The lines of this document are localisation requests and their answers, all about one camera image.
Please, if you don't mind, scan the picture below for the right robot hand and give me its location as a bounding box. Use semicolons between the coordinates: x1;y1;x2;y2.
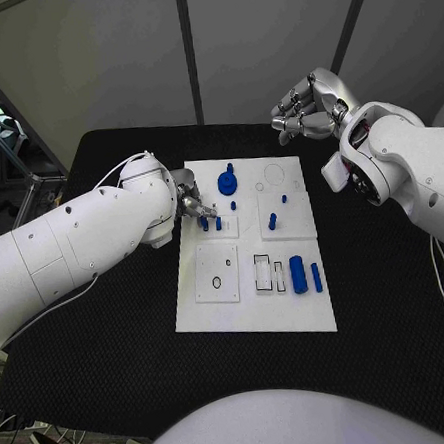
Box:
266;64;366;148

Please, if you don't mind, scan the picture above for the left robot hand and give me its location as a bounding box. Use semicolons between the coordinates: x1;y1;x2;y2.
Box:
169;165;220;223

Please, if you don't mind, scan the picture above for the white task board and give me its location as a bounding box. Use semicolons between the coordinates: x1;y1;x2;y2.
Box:
161;150;339;346

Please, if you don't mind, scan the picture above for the blue gear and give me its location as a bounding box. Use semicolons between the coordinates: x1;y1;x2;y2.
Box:
215;162;240;197

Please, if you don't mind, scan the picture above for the thick blue cylinder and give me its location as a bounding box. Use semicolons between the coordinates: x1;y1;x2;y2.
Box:
288;254;310;296

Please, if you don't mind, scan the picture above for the slim blue cylinder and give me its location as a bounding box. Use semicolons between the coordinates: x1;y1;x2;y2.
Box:
310;261;324;294

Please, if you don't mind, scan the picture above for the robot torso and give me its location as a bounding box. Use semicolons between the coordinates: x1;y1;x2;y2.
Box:
122;374;444;444

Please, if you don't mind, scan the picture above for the metal frame rack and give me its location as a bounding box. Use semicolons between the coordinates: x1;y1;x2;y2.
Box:
0;93;72;231

